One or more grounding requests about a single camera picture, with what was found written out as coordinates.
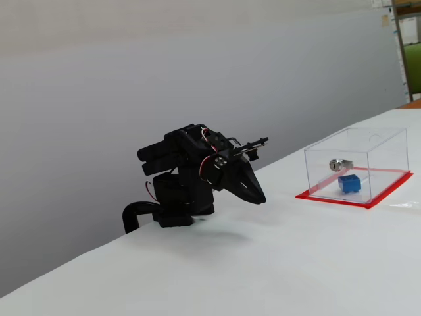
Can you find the brown wooden table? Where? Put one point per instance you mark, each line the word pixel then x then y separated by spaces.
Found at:
pixel 412 104

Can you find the black table clamp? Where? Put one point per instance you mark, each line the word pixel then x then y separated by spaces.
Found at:
pixel 131 214

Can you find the green panel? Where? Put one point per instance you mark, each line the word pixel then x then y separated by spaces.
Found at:
pixel 414 69

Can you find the silver cylinder lock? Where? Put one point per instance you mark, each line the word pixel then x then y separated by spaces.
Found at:
pixel 340 164

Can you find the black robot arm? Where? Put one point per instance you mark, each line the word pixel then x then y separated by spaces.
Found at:
pixel 177 184

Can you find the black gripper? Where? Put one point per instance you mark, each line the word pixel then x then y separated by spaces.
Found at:
pixel 237 174

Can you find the red tape frame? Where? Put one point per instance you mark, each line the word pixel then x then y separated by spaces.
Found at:
pixel 391 192

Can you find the blue lego brick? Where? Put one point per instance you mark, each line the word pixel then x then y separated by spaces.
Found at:
pixel 349 184

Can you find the white box on shelf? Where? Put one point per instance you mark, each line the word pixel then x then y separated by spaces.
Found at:
pixel 409 29

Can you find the transparent plastic box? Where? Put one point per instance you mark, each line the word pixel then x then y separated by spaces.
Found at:
pixel 378 158

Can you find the metal shelf rack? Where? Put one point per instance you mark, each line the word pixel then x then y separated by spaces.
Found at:
pixel 400 49

